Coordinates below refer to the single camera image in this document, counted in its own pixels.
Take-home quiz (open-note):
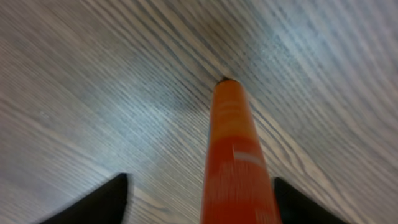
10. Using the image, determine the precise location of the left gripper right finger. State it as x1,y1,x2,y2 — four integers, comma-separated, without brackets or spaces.
273,177,347,224

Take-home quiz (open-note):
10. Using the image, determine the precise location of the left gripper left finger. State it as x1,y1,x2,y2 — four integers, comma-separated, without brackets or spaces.
40,173,128,224

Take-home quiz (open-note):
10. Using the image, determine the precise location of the orange tablet tube white cap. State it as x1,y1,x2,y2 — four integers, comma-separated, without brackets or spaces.
200,79,281,224

